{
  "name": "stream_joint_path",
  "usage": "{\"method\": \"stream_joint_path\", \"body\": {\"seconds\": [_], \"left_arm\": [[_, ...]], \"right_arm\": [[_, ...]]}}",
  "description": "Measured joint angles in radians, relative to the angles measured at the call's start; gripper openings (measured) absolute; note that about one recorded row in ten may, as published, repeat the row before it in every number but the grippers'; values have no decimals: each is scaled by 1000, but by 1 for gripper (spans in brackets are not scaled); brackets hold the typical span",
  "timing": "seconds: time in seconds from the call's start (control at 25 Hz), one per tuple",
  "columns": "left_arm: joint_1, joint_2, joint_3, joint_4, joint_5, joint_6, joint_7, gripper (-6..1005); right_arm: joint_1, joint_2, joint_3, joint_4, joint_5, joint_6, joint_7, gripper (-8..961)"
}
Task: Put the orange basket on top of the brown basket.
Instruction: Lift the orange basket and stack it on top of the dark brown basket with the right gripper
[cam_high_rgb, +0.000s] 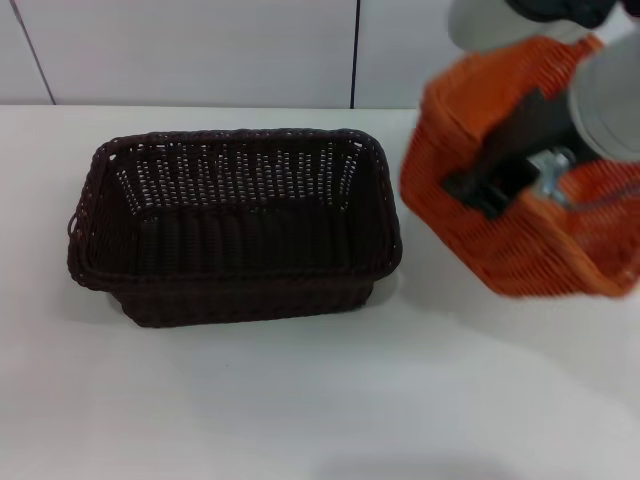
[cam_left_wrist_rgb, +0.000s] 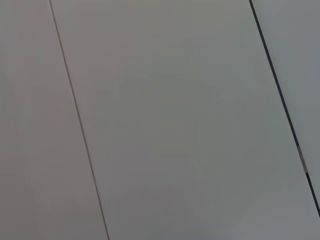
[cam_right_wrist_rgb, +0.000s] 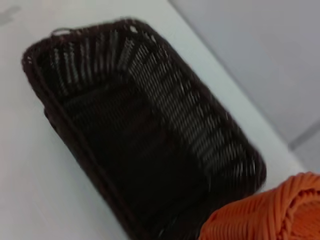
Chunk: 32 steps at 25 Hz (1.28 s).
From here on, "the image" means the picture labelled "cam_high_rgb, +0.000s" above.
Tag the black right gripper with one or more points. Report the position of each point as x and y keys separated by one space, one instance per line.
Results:
x=557 y=125

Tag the orange woven basket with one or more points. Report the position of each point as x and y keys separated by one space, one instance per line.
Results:
x=530 y=250

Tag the dark brown woven basket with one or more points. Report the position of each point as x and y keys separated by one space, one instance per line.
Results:
x=240 y=250

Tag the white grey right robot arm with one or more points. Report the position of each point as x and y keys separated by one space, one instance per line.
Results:
x=610 y=100

